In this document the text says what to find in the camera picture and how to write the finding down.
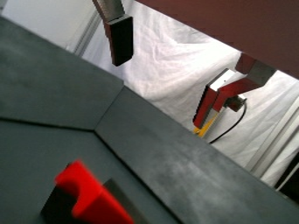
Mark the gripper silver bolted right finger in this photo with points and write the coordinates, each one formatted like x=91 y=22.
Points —
x=251 y=75

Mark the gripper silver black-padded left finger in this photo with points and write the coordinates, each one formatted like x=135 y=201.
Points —
x=119 y=29

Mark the black curved fixture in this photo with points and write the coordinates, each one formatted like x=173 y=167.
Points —
x=56 y=209

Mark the yellow-orange peg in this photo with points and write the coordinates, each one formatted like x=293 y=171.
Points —
x=201 y=132

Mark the white cloth backdrop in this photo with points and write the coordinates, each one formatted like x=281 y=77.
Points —
x=177 y=60

